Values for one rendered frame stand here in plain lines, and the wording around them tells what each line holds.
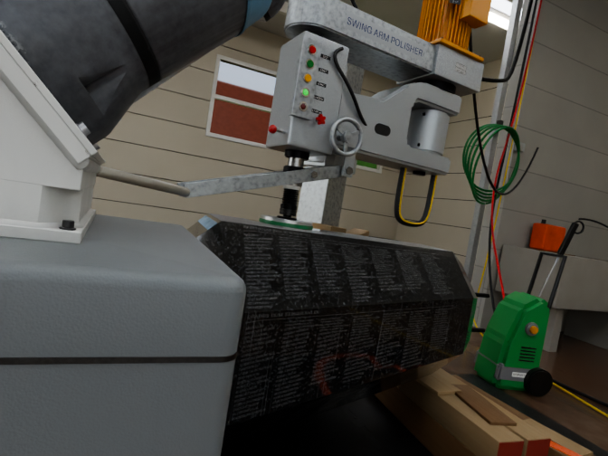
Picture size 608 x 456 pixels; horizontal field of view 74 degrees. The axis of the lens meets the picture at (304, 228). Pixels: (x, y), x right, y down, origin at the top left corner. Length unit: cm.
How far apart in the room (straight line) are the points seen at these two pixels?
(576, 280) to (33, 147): 408
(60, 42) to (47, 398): 27
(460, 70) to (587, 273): 268
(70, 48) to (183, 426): 31
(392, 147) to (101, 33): 149
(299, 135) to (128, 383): 131
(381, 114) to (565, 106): 345
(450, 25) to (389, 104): 51
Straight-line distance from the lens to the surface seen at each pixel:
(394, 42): 185
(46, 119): 38
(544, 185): 479
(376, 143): 174
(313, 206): 236
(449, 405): 180
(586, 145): 530
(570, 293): 417
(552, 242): 463
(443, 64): 200
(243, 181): 150
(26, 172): 39
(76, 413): 32
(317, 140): 157
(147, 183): 125
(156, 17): 45
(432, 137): 197
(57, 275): 30
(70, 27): 42
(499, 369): 286
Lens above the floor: 91
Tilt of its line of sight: 3 degrees down
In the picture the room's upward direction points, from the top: 9 degrees clockwise
